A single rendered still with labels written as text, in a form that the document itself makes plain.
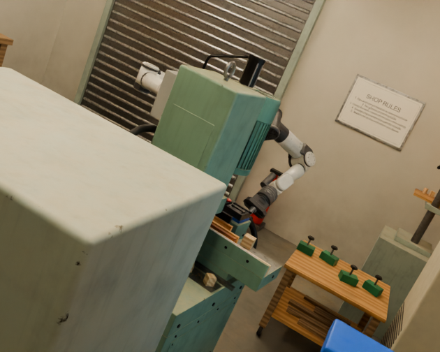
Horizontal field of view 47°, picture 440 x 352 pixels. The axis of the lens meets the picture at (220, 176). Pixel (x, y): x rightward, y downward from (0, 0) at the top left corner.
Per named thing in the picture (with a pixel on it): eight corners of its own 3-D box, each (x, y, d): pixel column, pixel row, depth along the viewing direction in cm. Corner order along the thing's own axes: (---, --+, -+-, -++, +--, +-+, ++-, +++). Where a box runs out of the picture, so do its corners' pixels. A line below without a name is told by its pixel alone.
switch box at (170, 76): (179, 123, 172) (196, 79, 168) (163, 123, 164) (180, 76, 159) (165, 115, 175) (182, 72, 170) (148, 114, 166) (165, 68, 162)
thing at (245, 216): (248, 220, 221) (253, 209, 219) (237, 224, 211) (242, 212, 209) (224, 205, 226) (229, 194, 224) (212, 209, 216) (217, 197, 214)
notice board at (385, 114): (400, 151, 451) (426, 103, 438) (400, 151, 450) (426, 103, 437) (334, 120, 469) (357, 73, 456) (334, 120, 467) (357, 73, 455)
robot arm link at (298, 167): (281, 185, 264) (302, 170, 277) (297, 184, 257) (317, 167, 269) (274, 167, 262) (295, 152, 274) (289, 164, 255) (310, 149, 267)
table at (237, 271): (285, 272, 216) (291, 260, 214) (256, 292, 189) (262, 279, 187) (176, 203, 239) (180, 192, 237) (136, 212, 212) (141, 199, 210)
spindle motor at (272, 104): (255, 175, 200) (288, 102, 191) (235, 179, 184) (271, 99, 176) (219, 155, 207) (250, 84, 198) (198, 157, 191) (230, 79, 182)
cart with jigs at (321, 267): (355, 348, 357) (398, 272, 339) (344, 391, 304) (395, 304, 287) (272, 299, 374) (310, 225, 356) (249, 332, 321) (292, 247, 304)
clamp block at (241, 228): (244, 239, 224) (252, 221, 221) (230, 244, 212) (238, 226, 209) (217, 222, 229) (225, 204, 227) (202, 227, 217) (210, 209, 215)
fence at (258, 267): (263, 278, 188) (269, 265, 187) (262, 279, 187) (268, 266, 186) (144, 199, 211) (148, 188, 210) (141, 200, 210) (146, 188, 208)
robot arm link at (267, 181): (264, 206, 253) (276, 194, 260) (278, 200, 245) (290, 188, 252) (251, 188, 252) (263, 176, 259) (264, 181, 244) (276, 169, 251)
